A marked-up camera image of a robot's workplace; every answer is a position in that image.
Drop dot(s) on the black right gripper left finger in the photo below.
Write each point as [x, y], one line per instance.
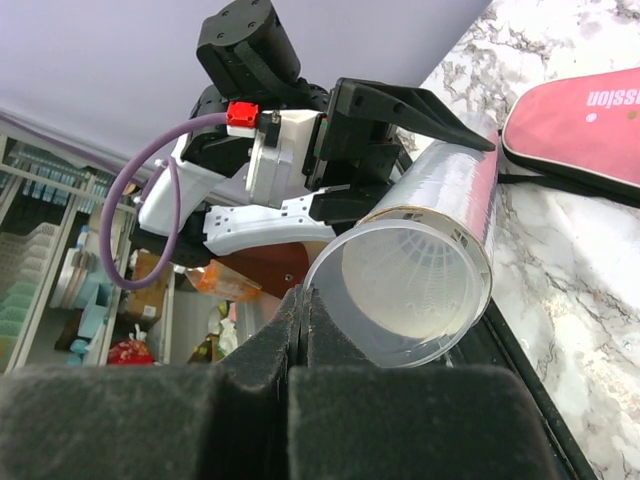
[192, 421]

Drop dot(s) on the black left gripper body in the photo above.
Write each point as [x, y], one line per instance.
[352, 151]

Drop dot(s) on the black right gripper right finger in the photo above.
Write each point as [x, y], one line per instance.
[476, 414]

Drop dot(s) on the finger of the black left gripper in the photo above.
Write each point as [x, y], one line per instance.
[411, 108]
[341, 207]

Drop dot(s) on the clear plastic tube cap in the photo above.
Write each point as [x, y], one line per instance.
[381, 346]

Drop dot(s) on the white shuttlecock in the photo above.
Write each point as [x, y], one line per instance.
[408, 282]

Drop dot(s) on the pink racket bag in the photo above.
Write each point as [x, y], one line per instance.
[578, 135]

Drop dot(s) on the white shuttlecock tube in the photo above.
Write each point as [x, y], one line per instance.
[451, 189]

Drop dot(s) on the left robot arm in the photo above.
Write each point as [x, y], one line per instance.
[196, 204]

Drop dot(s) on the cluttered storage shelves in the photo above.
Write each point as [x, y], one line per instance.
[57, 306]

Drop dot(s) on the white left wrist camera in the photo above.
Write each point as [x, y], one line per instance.
[283, 141]

